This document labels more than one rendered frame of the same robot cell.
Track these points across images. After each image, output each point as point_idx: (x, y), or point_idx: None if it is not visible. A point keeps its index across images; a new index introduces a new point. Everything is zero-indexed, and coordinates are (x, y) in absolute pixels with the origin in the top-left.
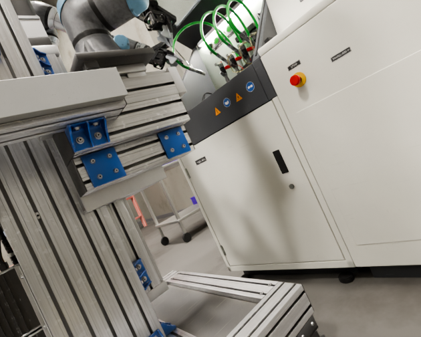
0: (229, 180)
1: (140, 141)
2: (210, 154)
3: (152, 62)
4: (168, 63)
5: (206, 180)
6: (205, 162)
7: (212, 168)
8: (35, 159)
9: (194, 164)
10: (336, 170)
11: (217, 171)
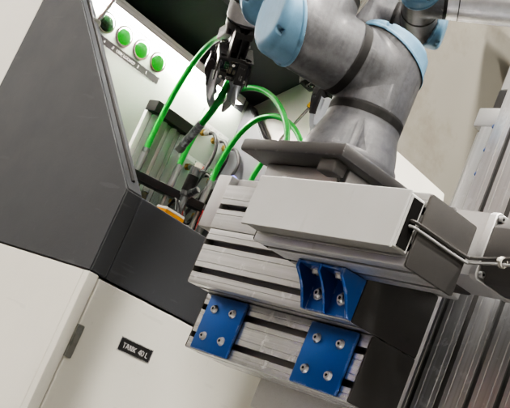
0: None
1: None
2: (167, 360)
3: (239, 60)
4: (216, 79)
5: (102, 401)
6: (141, 363)
7: (141, 388)
8: None
9: (113, 339)
10: None
11: (144, 405)
